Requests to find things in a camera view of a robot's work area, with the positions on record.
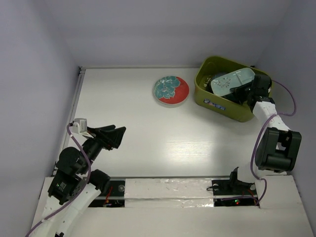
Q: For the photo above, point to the green plastic bin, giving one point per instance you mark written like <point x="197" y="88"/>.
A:
<point x="211" y="66"/>

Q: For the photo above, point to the aluminium table rail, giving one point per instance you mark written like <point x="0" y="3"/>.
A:
<point x="72" y="111"/>

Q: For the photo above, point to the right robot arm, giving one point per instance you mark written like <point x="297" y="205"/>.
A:
<point x="276" y="147"/>

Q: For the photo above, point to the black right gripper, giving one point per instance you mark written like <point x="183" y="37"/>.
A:
<point x="238" y="91"/>

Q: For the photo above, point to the red teal floral plate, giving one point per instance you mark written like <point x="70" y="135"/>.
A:
<point x="171" y="90"/>

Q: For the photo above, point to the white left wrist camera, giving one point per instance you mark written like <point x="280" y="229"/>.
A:
<point x="78" y="126"/>

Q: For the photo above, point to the mint rectangular divided plate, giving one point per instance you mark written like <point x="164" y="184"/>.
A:
<point x="245" y="75"/>

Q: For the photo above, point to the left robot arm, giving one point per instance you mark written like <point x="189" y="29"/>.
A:
<point x="75" y="185"/>

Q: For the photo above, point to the dark teal round plate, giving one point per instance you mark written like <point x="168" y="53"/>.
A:
<point x="214" y="76"/>

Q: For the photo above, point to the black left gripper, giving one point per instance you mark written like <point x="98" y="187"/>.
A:
<point x="111" y="138"/>

